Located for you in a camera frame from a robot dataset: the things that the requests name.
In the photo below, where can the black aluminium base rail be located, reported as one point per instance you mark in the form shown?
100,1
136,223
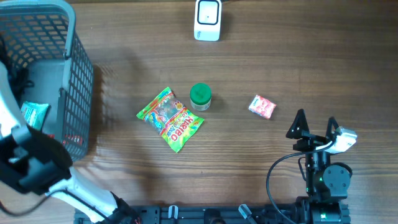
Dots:
263,215

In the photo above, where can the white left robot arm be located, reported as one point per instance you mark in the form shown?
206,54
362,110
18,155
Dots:
35,162

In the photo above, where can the green lid jar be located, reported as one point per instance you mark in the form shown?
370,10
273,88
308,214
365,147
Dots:
200,96

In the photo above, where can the teal tissue pack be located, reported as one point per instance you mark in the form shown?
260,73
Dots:
34,114

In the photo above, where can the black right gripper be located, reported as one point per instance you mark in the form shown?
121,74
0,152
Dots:
310,140

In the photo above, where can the grey plastic shopping basket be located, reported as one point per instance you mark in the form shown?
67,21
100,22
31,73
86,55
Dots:
49,65

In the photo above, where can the Haribo gummy bag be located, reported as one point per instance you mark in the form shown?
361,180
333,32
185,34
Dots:
171,119

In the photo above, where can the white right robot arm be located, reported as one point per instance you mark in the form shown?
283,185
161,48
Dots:
327,182

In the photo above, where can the red small candy packet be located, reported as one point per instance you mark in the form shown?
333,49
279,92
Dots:
262,106

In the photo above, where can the red Nescafe stick sachet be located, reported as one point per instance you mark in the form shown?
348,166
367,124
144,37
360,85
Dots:
68,138

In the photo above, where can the white barcode scanner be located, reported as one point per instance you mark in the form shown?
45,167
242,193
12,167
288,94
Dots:
207,20

